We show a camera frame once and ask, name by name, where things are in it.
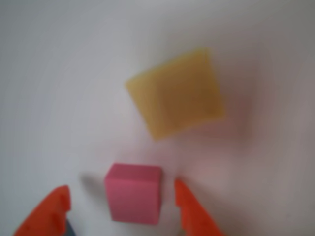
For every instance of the yellow foam cuboid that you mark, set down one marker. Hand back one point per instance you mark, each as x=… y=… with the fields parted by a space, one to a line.
x=177 y=96

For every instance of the pink foam cuboid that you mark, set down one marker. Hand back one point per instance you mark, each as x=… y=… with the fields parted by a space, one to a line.
x=133 y=194

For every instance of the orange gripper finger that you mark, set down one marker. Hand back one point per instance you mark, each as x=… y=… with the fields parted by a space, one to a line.
x=49 y=214
x=194 y=216

